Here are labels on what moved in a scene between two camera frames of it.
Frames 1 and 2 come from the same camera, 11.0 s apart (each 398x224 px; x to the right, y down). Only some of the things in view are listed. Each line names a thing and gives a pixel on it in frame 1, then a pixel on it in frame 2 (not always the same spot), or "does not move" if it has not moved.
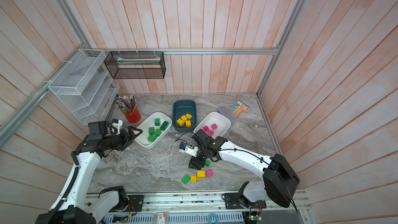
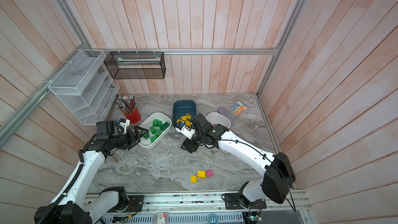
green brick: (157, 132) does not move
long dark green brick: (164, 125) does not move
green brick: (151, 138) does not move
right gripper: (196, 162) → (189, 145)
